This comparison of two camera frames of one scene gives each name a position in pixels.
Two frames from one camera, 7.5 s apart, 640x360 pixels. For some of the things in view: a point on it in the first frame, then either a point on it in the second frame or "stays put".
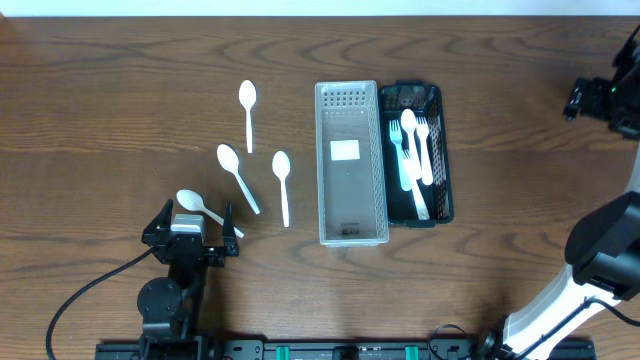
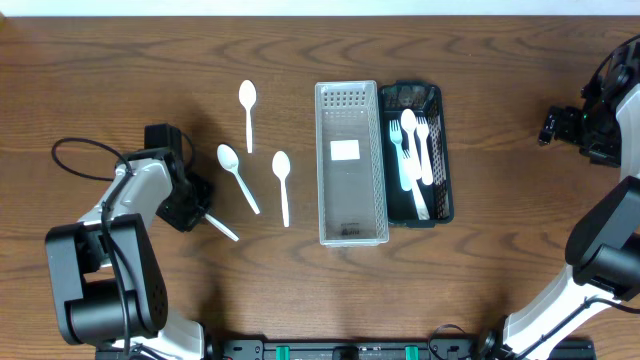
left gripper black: (188, 245) -> (195, 206)
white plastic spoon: (408, 120) stays put
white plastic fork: (422, 129) stays put
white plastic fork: (413, 170) stays put
